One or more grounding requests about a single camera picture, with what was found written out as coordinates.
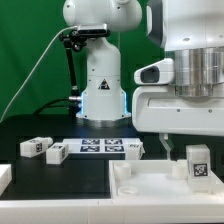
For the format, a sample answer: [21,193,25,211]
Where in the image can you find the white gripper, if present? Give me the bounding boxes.
[132,84,224,160]

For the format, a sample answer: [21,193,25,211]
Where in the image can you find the white square tabletop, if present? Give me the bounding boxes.
[109,160,224,199]

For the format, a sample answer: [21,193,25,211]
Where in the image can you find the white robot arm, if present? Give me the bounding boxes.
[63,0,224,136]

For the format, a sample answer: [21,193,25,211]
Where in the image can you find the white base tag plate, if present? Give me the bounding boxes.
[63,138,131,154]

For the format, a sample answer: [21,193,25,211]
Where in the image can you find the white U-shaped obstacle fence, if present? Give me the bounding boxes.
[0,164,224,224]

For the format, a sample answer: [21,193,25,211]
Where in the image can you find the black cable bundle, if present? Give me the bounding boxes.
[33,95,83,116]

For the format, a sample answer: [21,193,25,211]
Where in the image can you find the black camera on stand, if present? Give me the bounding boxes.
[59,24,110,116]

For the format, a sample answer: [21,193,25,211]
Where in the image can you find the white camera cable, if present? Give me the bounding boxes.
[0,26,80,124]

